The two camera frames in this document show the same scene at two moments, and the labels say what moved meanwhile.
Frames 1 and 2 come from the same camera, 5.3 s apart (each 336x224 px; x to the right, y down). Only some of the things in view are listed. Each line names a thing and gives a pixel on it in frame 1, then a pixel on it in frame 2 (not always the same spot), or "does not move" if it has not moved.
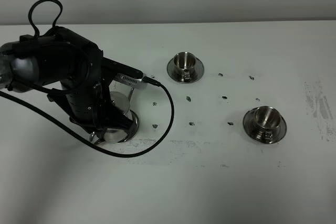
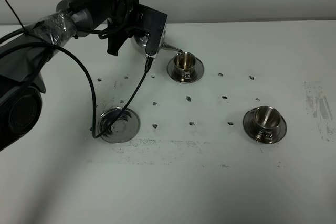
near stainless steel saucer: [249, 126] does not move
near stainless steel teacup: [267, 120] does not move
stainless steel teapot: [121, 100] → [139, 42]
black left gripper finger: [112, 117] → [116, 40]
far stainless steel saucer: [198, 71] does not move
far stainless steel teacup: [184, 64] does not move
